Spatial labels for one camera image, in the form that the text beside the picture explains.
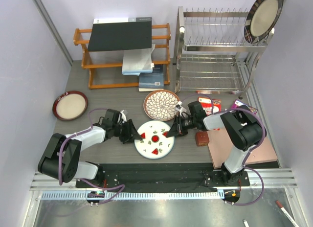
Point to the brown floral pattern plate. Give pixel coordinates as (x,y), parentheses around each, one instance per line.
(160,105)

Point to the red rimmed cream plate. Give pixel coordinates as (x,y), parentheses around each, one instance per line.
(70,105)

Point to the pink board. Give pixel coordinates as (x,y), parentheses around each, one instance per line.
(220,146)

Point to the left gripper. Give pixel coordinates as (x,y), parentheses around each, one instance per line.
(133,135)

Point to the left aluminium frame post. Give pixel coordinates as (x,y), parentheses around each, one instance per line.
(53,30)

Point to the red white marker pen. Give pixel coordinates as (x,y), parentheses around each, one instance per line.
(291,219)

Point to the dark blue book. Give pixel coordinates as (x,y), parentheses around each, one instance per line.
(152,81)

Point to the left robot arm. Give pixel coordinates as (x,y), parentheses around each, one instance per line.
(61,158)

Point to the red treehouse book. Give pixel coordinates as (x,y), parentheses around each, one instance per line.
(212,109)

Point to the white slotted cable duct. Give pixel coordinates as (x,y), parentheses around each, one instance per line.
(98,195)

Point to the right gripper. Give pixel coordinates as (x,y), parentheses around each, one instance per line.
(177,128)

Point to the steel dish rack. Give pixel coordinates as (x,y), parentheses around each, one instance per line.
(211,54)

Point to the aluminium front rail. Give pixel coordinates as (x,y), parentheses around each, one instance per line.
(178,181)

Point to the white watermelon plate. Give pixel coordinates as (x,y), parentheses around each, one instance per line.
(154,143)

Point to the light blue white book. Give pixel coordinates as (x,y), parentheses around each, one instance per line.
(138,61)

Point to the black rimmed beige plate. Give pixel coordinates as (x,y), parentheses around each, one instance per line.
(261,19)

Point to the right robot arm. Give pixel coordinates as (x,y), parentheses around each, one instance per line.
(244,129)

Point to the black folder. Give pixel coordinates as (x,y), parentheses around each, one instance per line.
(112,34)

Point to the red power adapter cube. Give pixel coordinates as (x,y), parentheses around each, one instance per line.
(202,138)

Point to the orange wooden shelf rack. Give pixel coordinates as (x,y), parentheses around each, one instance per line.
(92,61)

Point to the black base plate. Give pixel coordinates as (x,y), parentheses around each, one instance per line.
(148,167)

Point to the purple treehouse book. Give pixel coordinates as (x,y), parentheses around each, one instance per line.
(237,103)

